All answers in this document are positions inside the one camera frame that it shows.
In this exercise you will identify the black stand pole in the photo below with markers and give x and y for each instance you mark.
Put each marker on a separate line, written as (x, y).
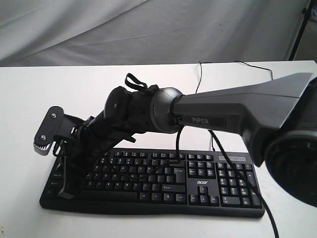
(306, 12)

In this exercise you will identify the black acer keyboard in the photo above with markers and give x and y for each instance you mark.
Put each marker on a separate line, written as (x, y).
(130, 181)

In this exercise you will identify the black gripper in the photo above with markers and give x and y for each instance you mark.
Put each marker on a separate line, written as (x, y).
(77, 159)

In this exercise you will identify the grey backdrop cloth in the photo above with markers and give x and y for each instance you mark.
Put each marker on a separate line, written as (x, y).
(123, 32)

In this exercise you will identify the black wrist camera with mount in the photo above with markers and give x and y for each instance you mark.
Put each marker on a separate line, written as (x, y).
(56, 126)

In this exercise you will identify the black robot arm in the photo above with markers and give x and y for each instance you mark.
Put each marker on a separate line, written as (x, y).
(277, 121)

